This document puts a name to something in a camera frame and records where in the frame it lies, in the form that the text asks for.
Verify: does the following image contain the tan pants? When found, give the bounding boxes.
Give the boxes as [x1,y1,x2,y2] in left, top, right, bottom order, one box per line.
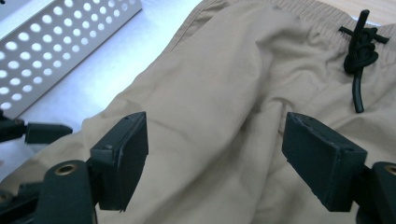
[0,0,396,224]

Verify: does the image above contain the white perforated plastic basket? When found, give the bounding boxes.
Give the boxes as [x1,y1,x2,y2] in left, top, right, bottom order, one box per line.
[0,0,143,119]

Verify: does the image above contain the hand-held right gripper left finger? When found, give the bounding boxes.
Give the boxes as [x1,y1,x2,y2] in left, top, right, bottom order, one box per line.
[89,111,149,213]

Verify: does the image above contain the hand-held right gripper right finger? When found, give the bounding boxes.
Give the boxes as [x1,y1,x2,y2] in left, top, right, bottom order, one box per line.
[281,111,368,213]

